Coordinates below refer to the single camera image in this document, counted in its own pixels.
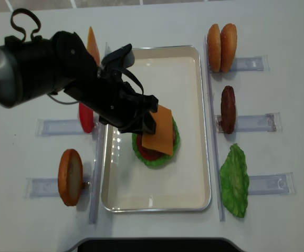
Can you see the sesame bun half upper right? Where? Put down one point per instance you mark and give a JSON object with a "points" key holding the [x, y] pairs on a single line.
{"points": [[228, 46]]}

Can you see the long clear strip right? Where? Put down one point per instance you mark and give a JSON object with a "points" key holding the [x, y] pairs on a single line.
{"points": [[221, 211]]}

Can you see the green lettuce leaf on tray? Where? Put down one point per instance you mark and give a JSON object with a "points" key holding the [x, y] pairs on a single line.
{"points": [[156, 164]]}

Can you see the red tomato slice upright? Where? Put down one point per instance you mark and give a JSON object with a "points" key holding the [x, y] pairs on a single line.
{"points": [[86, 118]]}

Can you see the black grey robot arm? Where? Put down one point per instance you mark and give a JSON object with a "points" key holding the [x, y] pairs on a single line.
{"points": [[40, 67]]}

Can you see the clear holder rail patty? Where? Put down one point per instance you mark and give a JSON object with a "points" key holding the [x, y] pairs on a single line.
{"points": [[269, 122]]}

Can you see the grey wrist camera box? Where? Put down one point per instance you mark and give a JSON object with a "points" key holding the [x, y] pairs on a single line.
{"points": [[122, 58]]}

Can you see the red tomato slice on tray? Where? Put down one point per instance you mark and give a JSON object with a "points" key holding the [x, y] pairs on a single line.
{"points": [[147, 154]]}

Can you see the black base bottom edge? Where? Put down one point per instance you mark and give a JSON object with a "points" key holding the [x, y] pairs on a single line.
{"points": [[156, 244]]}

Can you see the long clear strip left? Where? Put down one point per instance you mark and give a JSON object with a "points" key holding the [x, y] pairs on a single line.
{"points": [[96, 183]]}

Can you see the clear holder rail tomato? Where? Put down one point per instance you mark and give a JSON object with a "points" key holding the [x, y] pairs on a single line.
{"points": [[48, 127]]}

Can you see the orange cheese slice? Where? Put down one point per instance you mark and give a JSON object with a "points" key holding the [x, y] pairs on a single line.
{"points": [[162, 140], [92, 47]]}

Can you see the brown meat patty on tray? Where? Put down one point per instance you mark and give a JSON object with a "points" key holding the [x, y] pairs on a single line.
{"points": [[154, 146]]}

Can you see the long clear strip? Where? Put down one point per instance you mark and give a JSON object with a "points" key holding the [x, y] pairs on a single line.
{"points": [[221, 211], [96, 183]]}

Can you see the brown meat patty upright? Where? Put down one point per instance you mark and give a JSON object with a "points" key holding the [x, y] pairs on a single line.
{"points": [[228, 110]]}

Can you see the clear holder rail left bun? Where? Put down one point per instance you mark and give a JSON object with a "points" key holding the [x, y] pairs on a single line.
{"points": [[41, 187]]}

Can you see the clear holder rail right buns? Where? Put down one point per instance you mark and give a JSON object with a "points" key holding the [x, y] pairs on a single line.
{"points": [[257, 63]]}

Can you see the bun half upper left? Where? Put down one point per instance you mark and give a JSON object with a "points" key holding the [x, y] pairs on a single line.
{"points": [[214, 48]]}

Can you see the bun half lower left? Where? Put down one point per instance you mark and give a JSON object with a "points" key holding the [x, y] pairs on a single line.
{"points": [[70, 177]]}

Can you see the cream metal tray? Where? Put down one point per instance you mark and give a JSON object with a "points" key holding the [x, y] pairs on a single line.
{"points": [[173, 75]]}

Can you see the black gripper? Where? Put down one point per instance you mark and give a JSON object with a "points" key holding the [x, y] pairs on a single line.
{"points": [[116, 102]]}

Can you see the green lettuce leaf upright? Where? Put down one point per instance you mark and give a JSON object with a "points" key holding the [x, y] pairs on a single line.
{"points": [[235, 182]]}

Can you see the clear holder rail lettuce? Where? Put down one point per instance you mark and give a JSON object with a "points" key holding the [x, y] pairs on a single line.
{"points": [[278, 184]]}

